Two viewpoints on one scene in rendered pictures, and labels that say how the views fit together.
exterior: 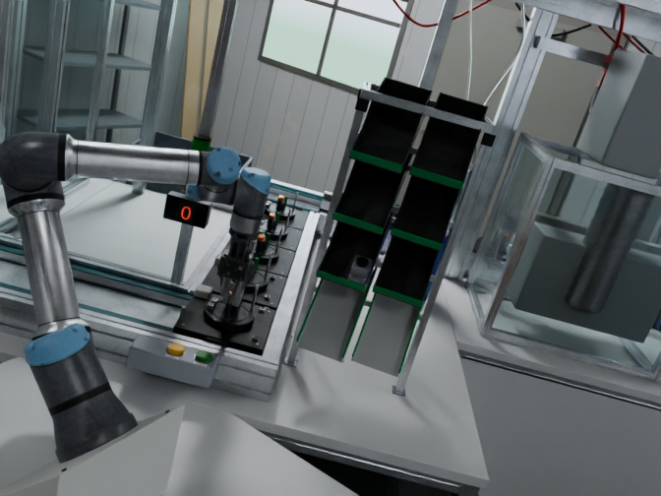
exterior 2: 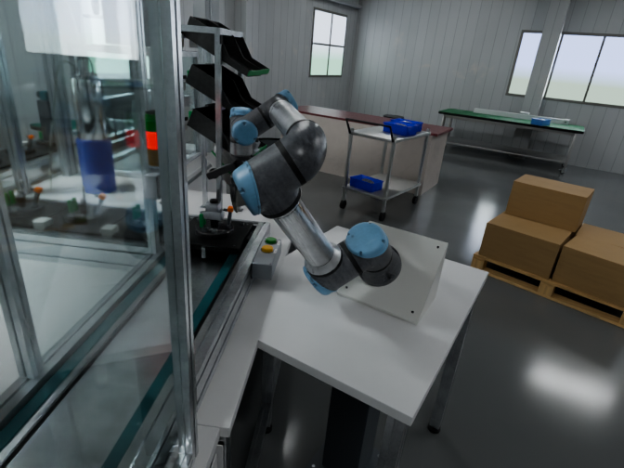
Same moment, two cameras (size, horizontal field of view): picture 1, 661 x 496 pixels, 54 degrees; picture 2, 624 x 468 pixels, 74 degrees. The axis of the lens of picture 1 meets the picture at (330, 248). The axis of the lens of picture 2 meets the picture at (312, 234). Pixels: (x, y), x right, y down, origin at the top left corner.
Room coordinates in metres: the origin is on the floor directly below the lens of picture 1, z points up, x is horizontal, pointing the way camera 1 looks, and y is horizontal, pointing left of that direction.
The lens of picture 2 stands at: (1.14, 1.59, 1.61)
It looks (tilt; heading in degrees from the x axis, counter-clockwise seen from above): 24 degrees down; 275
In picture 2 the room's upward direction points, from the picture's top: 5 degrees clockwise
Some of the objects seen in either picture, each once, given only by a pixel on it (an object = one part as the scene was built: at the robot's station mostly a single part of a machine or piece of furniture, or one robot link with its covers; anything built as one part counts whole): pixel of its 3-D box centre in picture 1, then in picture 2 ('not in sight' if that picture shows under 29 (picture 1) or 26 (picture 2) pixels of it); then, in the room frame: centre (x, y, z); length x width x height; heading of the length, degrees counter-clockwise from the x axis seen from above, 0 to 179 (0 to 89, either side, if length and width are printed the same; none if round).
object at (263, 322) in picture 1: (227, 320); (214, 233); (1.61, 0.22, 0.96); 0.24 x 0.24 x 0.02; 2
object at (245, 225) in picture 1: (247, 222); (241, 148); (1.51, 0.21, 1.29); 0.08 x 0.08 x 0.05
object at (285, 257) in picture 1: (261, 243); not in sight; (2.11, 0.23, 1.01); 0.24 x 0.24 x 0.13; 2
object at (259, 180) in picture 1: (251, 192); (241, 124); (1.51, 0.22, 1.37); 0.09 x 0.08 x 0.11; 109
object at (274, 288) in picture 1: (248, 270); not in sight; (1.86, 0.23, 1.01); 0.24 x 0.24 x 0.13; 2
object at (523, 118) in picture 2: not in sight; (504, 136); (-1.70, -6.79, 0.45); 2.48 x 0.99 x 0.90; 154
